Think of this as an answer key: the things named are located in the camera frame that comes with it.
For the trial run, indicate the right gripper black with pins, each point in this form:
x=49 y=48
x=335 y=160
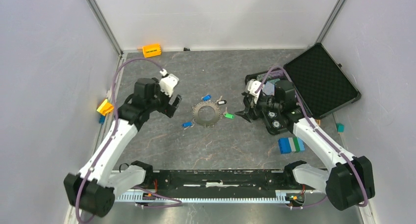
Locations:
x=247 y=114

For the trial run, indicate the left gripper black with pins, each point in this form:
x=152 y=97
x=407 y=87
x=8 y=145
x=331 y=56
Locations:
x=168 y=109

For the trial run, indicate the black key tag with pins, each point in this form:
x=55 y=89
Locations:
x=221 y=101

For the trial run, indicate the small blue key tag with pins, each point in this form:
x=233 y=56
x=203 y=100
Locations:
x=206 y=97

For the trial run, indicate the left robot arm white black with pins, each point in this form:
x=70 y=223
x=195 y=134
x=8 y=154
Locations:
x=93 y=188

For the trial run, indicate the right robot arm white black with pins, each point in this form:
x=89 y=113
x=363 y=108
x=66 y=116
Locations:
x=347 y=181

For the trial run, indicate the blue green white block stack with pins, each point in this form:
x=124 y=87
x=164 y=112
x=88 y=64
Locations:
x=291 y=145

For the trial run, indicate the orange box at back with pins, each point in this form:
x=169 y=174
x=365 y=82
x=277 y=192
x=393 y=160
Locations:
x=151 y=50

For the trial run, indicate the yellow orange block at left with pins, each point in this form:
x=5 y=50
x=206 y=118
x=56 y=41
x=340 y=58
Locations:
x=105 y=107

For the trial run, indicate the black poker chip case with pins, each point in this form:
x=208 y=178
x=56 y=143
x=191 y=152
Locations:
x=312 y=85

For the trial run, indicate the small blue block at left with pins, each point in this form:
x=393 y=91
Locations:
x=102 y=119

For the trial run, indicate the small teal cube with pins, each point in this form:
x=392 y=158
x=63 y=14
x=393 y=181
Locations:
x=340 y=127

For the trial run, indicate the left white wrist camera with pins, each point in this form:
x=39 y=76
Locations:
x=168 y=82

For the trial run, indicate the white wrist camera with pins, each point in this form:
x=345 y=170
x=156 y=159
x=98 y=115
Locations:
x=253 y=88
x=168 y=82

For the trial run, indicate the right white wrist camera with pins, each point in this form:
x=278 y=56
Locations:
x=253 y=88

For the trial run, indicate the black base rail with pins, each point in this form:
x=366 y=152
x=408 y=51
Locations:
x=256 y=183

